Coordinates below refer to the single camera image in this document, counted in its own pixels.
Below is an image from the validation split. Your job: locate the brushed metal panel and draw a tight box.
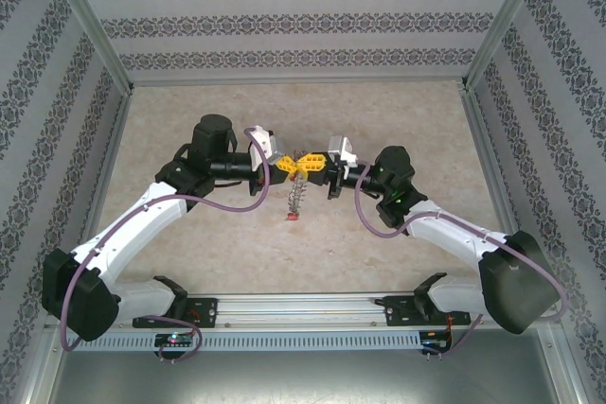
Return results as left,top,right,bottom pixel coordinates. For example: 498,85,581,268
46,350,567,404

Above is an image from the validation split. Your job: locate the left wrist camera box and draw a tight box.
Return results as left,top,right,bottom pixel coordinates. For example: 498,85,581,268
244,125,286,172

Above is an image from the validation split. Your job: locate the perforated grey cable duct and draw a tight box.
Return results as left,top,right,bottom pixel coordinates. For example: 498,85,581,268
65,329,423,354

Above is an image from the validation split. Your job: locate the aluminium frame side rail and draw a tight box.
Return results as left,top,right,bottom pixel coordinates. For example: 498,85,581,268
461,86,591,404
18,89,136,404

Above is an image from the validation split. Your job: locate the aluminium frame post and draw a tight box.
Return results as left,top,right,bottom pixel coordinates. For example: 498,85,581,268
36,0,137,94
459,0,555,92

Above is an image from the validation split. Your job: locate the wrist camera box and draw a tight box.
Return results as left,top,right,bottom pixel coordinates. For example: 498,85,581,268
326,134,360,169
244,125,286,172

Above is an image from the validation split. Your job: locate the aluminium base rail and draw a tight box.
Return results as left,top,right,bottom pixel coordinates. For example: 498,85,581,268
132,293,474,329

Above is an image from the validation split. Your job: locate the small circuit board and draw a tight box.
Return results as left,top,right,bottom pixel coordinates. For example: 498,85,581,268
419,333,454,352
154,332,195,349

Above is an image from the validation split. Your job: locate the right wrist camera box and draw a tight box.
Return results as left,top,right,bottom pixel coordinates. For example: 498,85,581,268
326,134,360,169

